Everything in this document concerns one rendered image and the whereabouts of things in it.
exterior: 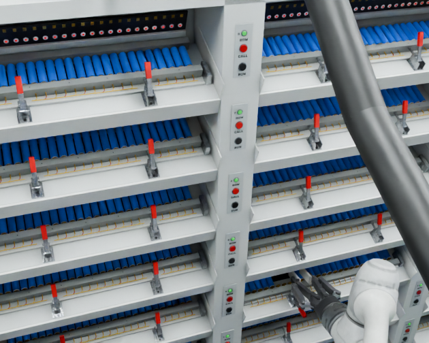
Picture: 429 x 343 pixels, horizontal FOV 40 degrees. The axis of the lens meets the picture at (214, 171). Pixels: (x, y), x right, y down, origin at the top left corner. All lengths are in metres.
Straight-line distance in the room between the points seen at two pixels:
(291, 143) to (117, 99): 0.48
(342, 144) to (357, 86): 1.23
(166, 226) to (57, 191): 0.32
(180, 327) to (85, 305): 0.32
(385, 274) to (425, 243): 1.20
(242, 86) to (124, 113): 0.27
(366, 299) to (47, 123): 0.85
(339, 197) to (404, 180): 1.37
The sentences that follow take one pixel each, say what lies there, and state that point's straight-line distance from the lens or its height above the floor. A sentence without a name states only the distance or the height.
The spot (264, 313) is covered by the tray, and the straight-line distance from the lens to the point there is 1.85.
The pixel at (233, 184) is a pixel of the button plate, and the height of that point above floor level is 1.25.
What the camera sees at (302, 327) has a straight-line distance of 2.05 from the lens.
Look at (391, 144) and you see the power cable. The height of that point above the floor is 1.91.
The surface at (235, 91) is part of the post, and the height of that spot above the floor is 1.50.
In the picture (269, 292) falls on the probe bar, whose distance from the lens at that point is 1.85.
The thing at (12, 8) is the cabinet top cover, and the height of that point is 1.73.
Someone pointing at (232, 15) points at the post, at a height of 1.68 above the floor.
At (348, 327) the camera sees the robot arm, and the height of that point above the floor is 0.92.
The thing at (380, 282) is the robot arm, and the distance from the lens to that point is 1.50.
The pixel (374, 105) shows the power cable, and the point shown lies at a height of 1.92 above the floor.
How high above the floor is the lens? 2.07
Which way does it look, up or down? 33 degrees down
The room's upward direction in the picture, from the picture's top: 2 degrees clockwise
